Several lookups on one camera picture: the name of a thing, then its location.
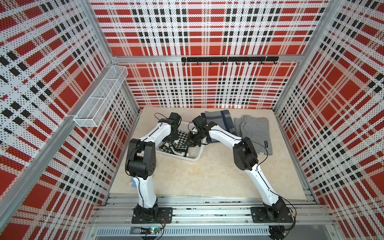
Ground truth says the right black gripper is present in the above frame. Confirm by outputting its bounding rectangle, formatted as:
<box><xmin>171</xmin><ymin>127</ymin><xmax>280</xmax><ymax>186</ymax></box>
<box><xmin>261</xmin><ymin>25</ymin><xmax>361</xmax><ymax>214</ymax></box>
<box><xmin>182</xmin><ymin>129</ymin><xmax>206</xmax><ymax>147</ymax></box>

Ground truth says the black white houndstooth scarf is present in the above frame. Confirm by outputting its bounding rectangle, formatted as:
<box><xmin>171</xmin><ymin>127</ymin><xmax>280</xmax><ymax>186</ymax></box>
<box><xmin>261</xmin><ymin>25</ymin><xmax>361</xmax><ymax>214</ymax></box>
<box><xmin>158</xmin><ymin>131</ymin><xmax>190</xmax><ymax>158</ymax></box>

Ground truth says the white plastic basket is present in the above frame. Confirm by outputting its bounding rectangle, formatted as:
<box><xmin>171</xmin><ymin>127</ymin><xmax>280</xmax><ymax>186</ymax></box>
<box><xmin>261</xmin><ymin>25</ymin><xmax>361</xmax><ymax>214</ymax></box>
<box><xmin>156</xmin><ymin>121</ymin><xmax>207</xmax><ymax>162</ymax></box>

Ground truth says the blue grey plaid scarf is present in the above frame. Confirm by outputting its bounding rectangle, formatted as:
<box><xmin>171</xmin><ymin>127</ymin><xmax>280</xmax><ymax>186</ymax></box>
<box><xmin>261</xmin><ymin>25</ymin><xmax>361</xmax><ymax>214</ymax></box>
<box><xmin>201</xmin><ymin>110</ymin><xmax>238</xmax><ymax>136</ymax></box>

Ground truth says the grey knit scarf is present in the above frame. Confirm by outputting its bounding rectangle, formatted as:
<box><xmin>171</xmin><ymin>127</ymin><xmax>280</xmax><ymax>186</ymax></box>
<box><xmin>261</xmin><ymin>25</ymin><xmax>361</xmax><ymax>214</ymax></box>
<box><xmin>233</xmin><ymin>115</ymin><xmax>273</xmax><ymax>156</ymax></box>

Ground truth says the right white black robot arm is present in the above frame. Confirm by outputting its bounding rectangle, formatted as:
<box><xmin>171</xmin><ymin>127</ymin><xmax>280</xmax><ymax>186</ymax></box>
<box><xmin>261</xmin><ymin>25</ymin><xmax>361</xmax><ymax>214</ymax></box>
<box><xmin>186</xmin><ymin>116</ymin><xmax>288</xmax><ymax>220</ymax></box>

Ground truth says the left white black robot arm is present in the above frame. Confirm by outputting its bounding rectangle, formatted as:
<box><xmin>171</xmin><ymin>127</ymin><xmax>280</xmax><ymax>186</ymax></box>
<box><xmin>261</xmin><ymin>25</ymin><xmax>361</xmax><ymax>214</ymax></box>
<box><xmin>125</xmin><ymin>113</ymin><xmax>181</xmax><ymax>210</ymax></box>

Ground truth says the plush doll toy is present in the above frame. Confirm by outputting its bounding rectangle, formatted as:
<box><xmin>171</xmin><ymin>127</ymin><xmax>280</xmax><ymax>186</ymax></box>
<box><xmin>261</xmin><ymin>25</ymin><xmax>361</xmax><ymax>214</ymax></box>
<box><xmin>129</xmin><ymin>177</ymin><xmax>137</xmax><ymax>189</ymax></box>

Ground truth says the green circuit board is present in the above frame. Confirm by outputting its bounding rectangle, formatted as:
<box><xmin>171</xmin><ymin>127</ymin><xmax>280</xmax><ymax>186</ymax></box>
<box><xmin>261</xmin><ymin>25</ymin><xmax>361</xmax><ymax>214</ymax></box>
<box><xmin>141</xmin><ymin>227</ymin><xmax>162</xmax><ymax>235</ymax></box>

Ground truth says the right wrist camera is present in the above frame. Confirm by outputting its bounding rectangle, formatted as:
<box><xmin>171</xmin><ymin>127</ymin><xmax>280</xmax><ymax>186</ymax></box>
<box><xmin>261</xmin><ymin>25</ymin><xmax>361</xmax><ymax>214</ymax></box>
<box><xmin>192</xmin><ymin>116</ymin><xmax>207</xmax><ymax>130</ymax></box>

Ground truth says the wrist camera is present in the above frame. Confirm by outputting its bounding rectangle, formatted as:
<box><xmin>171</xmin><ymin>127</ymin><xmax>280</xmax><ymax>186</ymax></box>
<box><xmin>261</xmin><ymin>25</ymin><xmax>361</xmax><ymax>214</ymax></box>
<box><xmin>192</xmin><ymin>116</ymin><xmax>207</xmax><ymax>130</ymax></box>
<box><xmin>169</xmin><ymin>112</ymin><xmax>182</xmax><ymax>125</ymax></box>

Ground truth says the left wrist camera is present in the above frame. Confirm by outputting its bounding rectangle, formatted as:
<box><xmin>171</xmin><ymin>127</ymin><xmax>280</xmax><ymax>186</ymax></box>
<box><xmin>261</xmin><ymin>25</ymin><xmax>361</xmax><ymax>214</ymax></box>
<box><xmin>169</xmin><ymin>112</ymin><xmax>182</xmax><ymax>125</ymax></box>

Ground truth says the aluminium rail frame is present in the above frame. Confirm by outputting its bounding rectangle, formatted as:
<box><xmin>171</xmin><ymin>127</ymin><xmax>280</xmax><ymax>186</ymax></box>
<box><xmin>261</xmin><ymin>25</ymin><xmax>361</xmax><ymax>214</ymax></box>
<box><xmin>85</xmin><ymin>194</ymin><xmax>341</xmax><ymax>240</ymax></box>

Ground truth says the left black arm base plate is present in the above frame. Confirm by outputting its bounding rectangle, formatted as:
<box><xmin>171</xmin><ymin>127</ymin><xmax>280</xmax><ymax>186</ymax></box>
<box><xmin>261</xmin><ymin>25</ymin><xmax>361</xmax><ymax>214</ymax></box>
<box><xmin>131</xmin><ymin>205</ymin><xmax>174</xmax><ymax>224</ymax></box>

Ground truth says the black hook rail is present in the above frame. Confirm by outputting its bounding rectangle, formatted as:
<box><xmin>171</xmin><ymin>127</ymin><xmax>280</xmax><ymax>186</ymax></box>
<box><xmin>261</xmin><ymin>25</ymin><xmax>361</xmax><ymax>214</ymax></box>
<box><xmin>181</xmin><ymin>56</ymin><xmax>280</xmax><ymax>63</ymax></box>

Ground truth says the white wire mesh shelf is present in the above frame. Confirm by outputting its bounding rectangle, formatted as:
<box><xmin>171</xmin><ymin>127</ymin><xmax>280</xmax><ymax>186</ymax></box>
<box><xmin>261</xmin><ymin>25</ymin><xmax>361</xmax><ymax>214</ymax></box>
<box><xmin>74</xmin><ymin>66</ymin><xmax>128</xmax><ymax>128</ymax></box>

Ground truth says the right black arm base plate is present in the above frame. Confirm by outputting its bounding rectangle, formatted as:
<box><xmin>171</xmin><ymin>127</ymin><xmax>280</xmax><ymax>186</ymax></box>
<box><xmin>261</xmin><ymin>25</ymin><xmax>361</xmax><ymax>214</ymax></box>
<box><xmin>250</xmin><ymin>207</ymin><xmax>294</xmax><ymax>224</ymax></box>

